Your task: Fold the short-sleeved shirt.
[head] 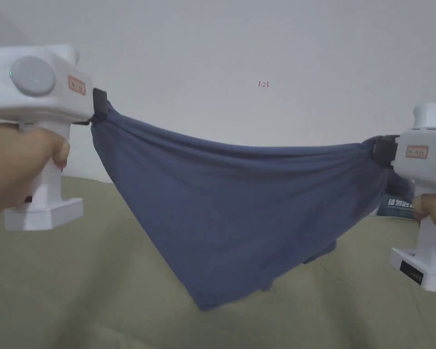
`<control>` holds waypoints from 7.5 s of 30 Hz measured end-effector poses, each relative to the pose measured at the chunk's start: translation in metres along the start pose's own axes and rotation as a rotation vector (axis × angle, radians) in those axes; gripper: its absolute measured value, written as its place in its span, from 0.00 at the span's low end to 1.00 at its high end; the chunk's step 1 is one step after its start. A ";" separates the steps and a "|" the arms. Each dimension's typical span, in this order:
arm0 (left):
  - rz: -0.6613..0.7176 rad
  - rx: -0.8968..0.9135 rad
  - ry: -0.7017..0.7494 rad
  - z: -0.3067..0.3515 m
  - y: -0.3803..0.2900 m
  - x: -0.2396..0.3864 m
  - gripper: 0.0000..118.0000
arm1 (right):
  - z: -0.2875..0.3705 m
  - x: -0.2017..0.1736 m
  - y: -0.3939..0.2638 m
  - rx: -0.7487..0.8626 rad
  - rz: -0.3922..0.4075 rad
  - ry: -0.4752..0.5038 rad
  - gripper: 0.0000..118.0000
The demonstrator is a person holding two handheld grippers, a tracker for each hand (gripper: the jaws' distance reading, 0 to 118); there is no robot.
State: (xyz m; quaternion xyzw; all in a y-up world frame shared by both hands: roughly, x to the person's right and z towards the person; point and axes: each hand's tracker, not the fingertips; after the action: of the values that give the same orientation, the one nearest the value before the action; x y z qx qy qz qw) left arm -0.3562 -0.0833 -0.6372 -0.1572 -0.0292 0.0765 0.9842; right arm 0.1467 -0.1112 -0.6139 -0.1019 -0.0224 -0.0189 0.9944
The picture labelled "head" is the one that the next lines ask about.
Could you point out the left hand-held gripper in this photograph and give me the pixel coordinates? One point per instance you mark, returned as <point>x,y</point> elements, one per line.
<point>40,105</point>

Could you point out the dark printed bag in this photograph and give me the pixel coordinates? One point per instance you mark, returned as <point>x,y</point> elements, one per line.
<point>396,207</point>

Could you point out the person's right hand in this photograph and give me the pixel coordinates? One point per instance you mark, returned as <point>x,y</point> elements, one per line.
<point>434,212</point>

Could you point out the dark blue shirt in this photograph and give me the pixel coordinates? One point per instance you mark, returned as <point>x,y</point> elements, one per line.
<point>236,203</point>

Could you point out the person's left hand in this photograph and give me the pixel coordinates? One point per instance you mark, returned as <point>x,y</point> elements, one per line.
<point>21,163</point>

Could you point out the bed with beige sheet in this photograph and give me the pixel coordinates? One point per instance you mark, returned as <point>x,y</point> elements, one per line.
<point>76,283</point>

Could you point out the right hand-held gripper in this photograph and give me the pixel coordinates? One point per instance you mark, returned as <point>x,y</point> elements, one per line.
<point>427,160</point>

